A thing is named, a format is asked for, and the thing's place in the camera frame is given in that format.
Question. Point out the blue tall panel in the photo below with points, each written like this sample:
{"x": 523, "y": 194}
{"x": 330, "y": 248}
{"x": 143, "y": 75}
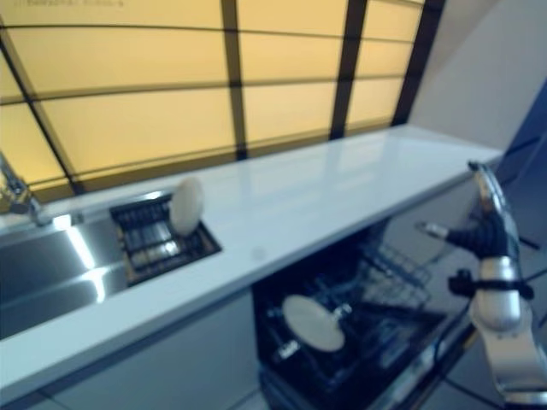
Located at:
{"x": 530, "y": 128}

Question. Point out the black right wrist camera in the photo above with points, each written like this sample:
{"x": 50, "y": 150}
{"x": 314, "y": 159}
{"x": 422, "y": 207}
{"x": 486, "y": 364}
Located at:
{"x": 461, "y": 282}

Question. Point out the white cabinet door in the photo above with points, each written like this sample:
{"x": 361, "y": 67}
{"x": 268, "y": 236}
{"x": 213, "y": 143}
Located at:
{"x": 448, "y": 205}
{"x": 162, "y": 367}

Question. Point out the cream round plate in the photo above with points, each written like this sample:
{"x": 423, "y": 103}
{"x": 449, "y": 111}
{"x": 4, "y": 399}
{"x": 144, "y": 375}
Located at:
{"x": 314, "y": 322}
{"x": 187, "y": 207}

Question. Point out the chrome gooseneck kitchen faucet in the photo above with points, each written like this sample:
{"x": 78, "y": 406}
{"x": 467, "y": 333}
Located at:
{"x": 19, "y": 192}

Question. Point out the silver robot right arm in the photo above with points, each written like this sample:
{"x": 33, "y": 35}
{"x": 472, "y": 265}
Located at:
{"x": 500, "y": 299}

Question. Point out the black dish drying rack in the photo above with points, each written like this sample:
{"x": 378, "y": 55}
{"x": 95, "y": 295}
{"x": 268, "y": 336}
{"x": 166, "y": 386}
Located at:
{"x": 149, "y": 243}

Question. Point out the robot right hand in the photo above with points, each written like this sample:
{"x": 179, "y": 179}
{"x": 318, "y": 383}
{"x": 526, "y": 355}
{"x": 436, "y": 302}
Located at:
{"x": 491, "y": 235}

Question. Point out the black dishwasher door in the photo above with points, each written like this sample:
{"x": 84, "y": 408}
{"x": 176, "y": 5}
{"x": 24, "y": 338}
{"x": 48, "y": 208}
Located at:
{"x": 427, "y": 367}

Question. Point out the stainless steel sink basin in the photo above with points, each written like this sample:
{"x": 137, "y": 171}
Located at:
{"x": 51, "y": 273}

